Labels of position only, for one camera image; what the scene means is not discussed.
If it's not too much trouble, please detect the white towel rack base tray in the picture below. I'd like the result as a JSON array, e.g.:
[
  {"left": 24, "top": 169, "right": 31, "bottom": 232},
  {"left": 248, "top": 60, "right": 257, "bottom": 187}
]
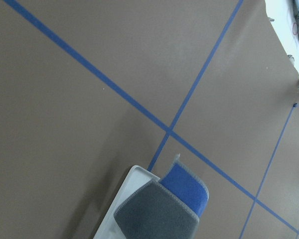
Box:
[{"left": 93, "top": 165, "right": 160, "bottom": 239}]

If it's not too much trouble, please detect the grey blue towel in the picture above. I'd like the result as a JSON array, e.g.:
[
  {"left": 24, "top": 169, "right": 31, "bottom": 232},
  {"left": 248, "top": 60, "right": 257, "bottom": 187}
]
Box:
[{"left": 114, "top": 154, "right": 209, "bottom": 239}]

